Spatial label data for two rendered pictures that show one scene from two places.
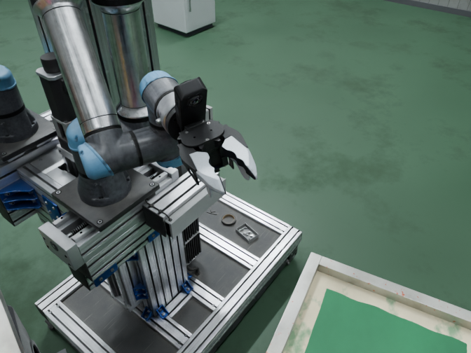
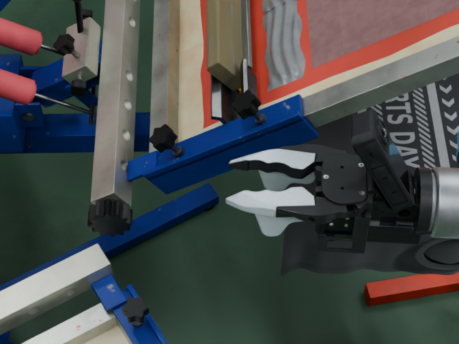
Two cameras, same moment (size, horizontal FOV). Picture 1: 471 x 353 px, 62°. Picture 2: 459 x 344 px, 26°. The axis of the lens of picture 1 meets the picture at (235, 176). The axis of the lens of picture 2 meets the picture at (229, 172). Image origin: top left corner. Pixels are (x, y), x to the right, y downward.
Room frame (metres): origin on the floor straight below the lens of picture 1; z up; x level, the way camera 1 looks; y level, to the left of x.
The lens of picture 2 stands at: (0.74, -0.51, 2.54)
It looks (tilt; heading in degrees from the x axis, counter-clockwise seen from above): 55 degrees down; 122
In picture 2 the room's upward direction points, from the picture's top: straight up
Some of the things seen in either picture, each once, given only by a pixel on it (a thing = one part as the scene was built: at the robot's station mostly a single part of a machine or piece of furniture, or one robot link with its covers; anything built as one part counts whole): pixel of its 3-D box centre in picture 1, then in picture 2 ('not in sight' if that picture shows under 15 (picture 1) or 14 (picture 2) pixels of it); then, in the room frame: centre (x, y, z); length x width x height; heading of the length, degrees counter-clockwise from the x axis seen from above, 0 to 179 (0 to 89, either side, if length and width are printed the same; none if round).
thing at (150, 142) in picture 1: (162, 141); not in sight; (0.68, 0.15, 1.56); 0.11 x 0.08 x 0.11; 118
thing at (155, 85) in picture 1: (165, 98); not in sight; (0.69, 0.14, 1.65); 0.11 x 0.08 x 0.09; 28
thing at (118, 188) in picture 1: (101, 175); not in sight; (0.86, 0.38, 1.31); 0.15 x 0.15 x 0.10
